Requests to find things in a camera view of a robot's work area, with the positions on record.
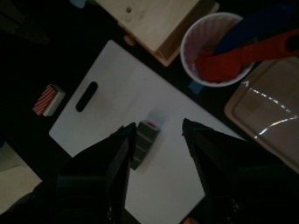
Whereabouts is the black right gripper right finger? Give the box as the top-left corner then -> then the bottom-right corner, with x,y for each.
182,117 -> 299,224

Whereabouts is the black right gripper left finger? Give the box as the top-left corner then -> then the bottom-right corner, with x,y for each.
54,122 -> 138,224

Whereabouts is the green toy sushi roll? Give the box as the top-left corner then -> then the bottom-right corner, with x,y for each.
130,119 -> 162,171

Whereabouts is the white plastic cutting board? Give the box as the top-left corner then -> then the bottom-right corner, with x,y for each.
49,39 -> 248,224

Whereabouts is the orange toy knife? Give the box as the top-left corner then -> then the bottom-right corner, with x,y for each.
194,28 -> 299,83

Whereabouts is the beige plastic tray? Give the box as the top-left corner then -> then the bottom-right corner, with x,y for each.
224,55 -> 299,175

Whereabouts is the red striped toy nigiri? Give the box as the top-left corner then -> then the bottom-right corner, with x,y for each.
33,83 -> 67,117

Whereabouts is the blue tape piece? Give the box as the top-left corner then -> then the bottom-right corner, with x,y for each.
189,80 -> 206,95

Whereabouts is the white paper cup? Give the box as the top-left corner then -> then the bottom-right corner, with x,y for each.
179,11 -> 258,88

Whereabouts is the blue toy utensil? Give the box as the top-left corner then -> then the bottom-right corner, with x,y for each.
213,2 -> 299,56

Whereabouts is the light wooden box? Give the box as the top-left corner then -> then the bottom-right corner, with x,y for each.
94,0 -> 221,67

